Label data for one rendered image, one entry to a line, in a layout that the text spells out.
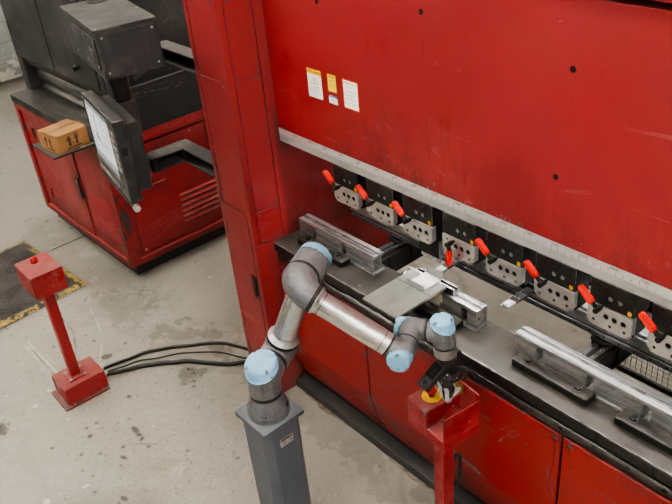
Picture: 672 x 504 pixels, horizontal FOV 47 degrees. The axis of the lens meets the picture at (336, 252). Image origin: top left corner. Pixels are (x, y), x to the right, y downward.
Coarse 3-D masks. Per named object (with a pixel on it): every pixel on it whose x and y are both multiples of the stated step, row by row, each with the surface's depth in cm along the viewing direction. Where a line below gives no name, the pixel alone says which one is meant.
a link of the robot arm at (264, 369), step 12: (252, 360) 264; (264, 360) 263; (276, 360) 263; (252, 372) 260; (264, 372) 260; (276, 372) 263; (252, 384) 263; (264, 384) 262; (276, 384) 265; (252, 396) 266; (264, 396) 264; (276, 396) 267
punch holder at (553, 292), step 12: (540, 264) 245; (552, 264) 241; (564, 264) 237; (540, 276) 247; (552, 276) 243; (564, 276) 239; (576, 276) 236; (588, 276) 241; (540, 288) 249; (552, 288) 245; (564, 288) 241; (576, 288) 238; (588, 288) 245; (552, 300) 247; (564, 300) 243; (576, 300) 241
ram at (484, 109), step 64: (320, 0) 276; (384, 0) 251; (448, 0) 230; (512, 0) 213; (576, 0) 198; (640, 0) 189; (320, 64) 291; (384, 64) 264; (448, 64) 241; (512, 64) 222; (576, 64) 205; (640, 64) 191; (320, 128) 308; (384, 128) 278; (448, 128) 252; (512, 128) 231; (576, 128) 214; (640, 128) 198; (448, 192) 265; (512, 192) 242; (576, 192) 223; (640, 192) 206; (640, 256) 215
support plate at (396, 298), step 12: (408, 276) 299; (384, 288) 294; (396, 288) 293; (408, 288) 292; (432, 288) 291; (444, 288) 291; (372, 300) 288; (384, 300) 287; (396, 300) 287; (408, 300) 286; (420, 300) 285; (384, 312) 282; (396, 312) 280
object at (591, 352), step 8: (592, 336) 278; (592, 344) 278; (600, 344) 277; (608, 344) 274; (584, 352) 275; (592, 352) 277; (600, 352) 273; (608, 352) 276; (616, 352) 281; (624, 352) 286; (600, 360) 273; (608, 360) 279; (616, 360) 283
